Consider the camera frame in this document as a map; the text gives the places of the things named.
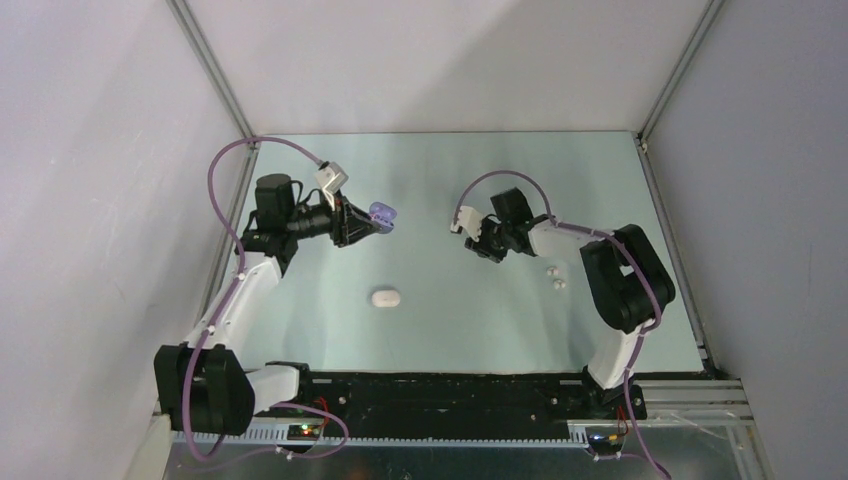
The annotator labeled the right controller board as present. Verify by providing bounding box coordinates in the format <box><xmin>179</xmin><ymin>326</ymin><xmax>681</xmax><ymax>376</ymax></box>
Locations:
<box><xmin>586</xmin><ymin>433</ymin><xmax>627</xmax><ymax>461</ymax></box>

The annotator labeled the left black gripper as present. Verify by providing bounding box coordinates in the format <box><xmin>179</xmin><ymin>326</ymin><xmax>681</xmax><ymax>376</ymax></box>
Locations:
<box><xmin>284</xmin><ymin>188</ymin><xmax>379</xmax><ymax>248</ymax></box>

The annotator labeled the purple cable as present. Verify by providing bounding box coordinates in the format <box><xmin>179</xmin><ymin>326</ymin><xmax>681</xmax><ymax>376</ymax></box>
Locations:
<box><xmin>452</xmin><ymin>170</ymin><xmax>670</xmax><ymax>480</ymax></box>
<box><xmin>180</xmin><ymin>136</ymin><xmax>350</xmax><ymax>463</ymax></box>

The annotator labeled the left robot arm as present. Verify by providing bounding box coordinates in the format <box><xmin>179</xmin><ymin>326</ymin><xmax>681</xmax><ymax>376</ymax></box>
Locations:
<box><xmin>154</xmin><ymin>169</ymin><xmax>397</xmax><ymax>436</ymax></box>

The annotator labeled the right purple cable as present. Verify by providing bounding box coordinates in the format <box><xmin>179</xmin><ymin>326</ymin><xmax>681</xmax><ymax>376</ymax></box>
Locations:
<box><xmin>452</xmin><ymin>170</ymin><xmax>670</xmax><ymax>480</ymax></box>

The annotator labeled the purple earbud charging case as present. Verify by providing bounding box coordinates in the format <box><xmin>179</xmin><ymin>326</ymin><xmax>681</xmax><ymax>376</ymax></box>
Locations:
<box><xmin>368</xmin><ymin>202</ymin><xmax>397</xmax><ymax>234</ymax></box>

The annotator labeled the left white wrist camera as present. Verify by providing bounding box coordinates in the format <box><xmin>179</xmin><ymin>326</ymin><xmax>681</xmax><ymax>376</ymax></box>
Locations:
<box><xmin>314</xmin><ymin>162</ymin><xmax>349</xmax><ymax>211</ymax></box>

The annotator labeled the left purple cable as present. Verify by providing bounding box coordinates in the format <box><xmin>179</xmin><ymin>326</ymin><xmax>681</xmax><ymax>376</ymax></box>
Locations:
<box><xmin>180</xmin><ymin>136</ymin><xmax>350</xmax><ymax>463</ymax></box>

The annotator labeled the controller board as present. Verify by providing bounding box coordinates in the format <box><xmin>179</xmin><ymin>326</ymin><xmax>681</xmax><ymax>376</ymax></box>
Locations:
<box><xmin>286</xmin><ymin>424</ymin><xmax>324</xmax><ymax>442</ymax></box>
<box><xmin>586</xmin><ymin>433</ymin><xmax>627</xmax><ymax>461</ymax></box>

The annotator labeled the left controller board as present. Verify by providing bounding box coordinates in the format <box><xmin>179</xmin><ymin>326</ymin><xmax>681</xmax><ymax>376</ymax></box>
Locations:
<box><xmin>286</xmin><ymin>424</ymin><xmax>324</xmax><ymax>442</ymax></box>

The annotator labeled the right aluminium frame post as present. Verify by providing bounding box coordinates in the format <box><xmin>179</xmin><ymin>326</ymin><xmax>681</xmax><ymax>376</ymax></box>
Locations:
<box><xmin>637</xmin><ymin>0</ymin><xmax>727</xmax><ymax>143</ymax></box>

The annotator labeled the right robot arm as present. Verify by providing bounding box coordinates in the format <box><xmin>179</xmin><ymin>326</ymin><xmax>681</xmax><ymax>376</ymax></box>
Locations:
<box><xmin>450</xmin><ymin>188</ymin><xmax>676</xmax><ymax>418</ymax></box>

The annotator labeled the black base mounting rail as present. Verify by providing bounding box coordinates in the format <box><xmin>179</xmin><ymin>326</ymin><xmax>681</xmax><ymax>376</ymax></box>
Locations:
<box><xmin>264</xmin><ymin>371</ymin><xmax>647</xmax><ymax>442</ymax></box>

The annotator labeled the left aluminium frame post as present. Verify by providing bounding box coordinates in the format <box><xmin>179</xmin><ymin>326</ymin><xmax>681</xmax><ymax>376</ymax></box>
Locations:
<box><xmin>166</xmin><ymin>0</ymin><xmax>255</xmax><ymax>137</ymax></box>

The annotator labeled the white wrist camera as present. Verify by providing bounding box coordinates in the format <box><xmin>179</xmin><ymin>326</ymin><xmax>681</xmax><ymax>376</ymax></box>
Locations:
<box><xmin>314</xmin><ymin>162</ymin><xmax>349</xmax><ymax>211</ymax></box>
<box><xmin>450</xmin><ymin>205</ymin><xmax>485</xmax><ymax>242</ymax></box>

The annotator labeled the white earbud charging case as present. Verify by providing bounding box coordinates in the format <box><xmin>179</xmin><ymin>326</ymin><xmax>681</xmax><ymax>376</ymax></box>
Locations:
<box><xmin>370</xmin><ymin>288</ymin><xmax>401</xmax><ymax>308</ymax></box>

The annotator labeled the aluminium frame post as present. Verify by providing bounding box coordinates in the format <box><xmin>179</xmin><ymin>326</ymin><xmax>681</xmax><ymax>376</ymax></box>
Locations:
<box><xmin>166</xmin><ymin>0</ymin><xmax>255</xmax><ymax>137</ymax></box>
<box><xmin>637</xmin><ymin>0</ymin><xmax>727</xmax><ymax>143</ymax></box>

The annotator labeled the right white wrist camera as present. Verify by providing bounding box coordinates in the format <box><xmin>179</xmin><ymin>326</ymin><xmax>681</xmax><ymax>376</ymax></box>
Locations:
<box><xmin>450</xmin><ymin>205</ymin><xmax>485</xmax><ymax>242</ymax></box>

